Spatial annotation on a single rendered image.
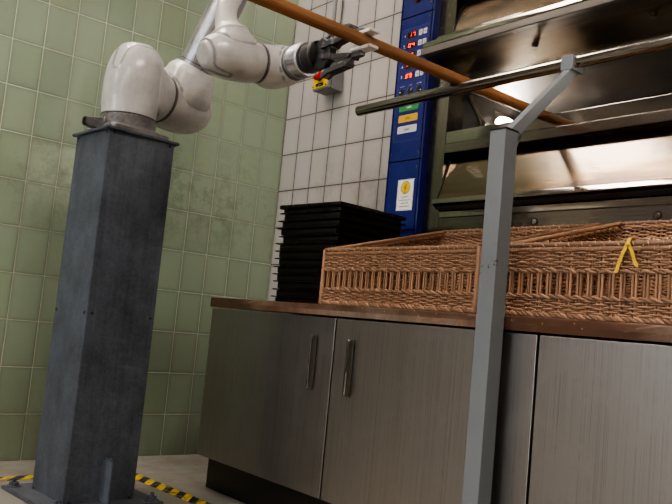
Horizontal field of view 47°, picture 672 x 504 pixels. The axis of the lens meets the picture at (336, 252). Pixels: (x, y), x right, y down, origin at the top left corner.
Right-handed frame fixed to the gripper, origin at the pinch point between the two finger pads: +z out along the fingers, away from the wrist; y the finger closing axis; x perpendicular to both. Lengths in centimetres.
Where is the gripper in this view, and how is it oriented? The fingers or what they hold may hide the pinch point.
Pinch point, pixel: (364, 41)
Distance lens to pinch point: 187.6
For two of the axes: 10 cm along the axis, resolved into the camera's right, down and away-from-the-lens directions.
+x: -7.5, -1.3, -6.5
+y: -0.9, 9.9, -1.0
